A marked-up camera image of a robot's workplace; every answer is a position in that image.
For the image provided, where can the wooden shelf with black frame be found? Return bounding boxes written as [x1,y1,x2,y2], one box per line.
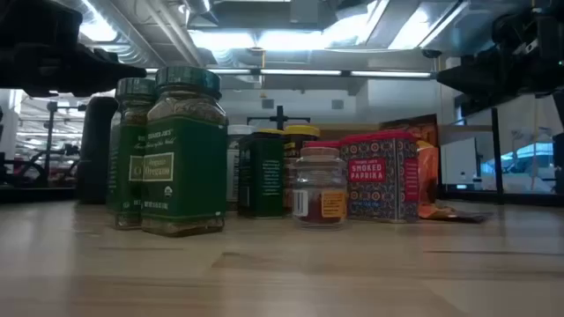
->
[245,104,507,207]

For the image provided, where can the dark green pepper tin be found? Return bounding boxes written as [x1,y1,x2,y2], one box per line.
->
[236,130,286,220]

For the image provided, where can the orange taco seasoning packet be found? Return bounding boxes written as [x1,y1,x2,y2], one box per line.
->
[417,200,494,225]
[379,113,441,207]

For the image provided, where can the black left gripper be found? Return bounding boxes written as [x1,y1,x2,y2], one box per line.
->
[0,42,148,99]

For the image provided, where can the small cork-lidded glass jar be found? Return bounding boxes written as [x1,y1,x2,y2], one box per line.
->
[291,146,349,231]

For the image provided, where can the black metal stand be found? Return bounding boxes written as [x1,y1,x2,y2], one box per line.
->
[41,100,88,188]

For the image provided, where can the long ceiling light rail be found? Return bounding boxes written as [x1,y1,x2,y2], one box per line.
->
[145,66,440,80]

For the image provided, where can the red-lidded smoked paprika tin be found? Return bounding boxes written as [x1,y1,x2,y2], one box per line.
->
[302,140,343,149]
[338,129,420,224]

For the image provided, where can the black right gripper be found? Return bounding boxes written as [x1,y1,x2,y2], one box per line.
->
[435,43,564,100]

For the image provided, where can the green-lidded oregano spice jar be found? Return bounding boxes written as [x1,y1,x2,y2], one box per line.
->
[105,77,159,231]
[140,65,229,238]

